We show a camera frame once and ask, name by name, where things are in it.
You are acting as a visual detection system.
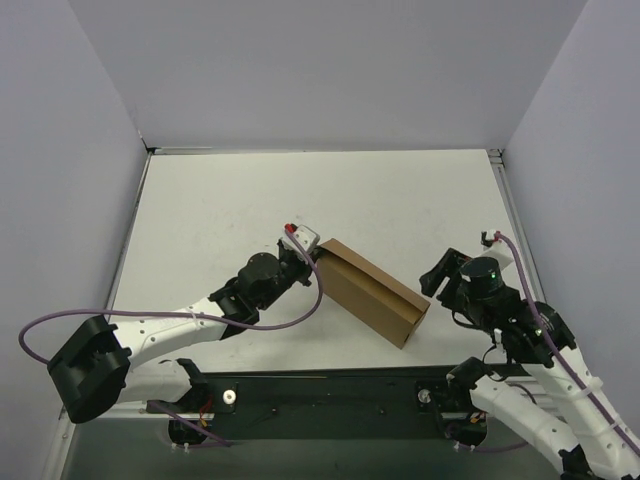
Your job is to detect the brown cardboard box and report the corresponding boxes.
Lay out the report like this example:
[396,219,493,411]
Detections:
[317,238,430,349]

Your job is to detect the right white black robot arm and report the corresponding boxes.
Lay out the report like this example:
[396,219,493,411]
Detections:
[419,248,639,479]

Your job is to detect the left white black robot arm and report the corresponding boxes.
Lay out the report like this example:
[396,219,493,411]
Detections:
[47,238,317,424]

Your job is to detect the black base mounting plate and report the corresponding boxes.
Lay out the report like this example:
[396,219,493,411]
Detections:
[144,366,509,441]

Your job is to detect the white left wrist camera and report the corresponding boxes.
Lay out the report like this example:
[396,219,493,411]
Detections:
[280,223,320,260]

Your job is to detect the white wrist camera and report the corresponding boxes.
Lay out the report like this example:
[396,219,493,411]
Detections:
[480,230,513,270]
[280,223,320,260]

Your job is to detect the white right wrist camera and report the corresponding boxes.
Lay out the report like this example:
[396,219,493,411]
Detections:
[480,230,513,270]

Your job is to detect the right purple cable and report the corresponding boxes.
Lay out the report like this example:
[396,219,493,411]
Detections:
[452,232,640,454]

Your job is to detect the purple cable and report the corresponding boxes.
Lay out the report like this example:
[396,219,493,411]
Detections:
[18,234,324,449]
[452,232,640,454]

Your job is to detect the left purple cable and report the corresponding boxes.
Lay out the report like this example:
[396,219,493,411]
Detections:
[18,234,324,449]

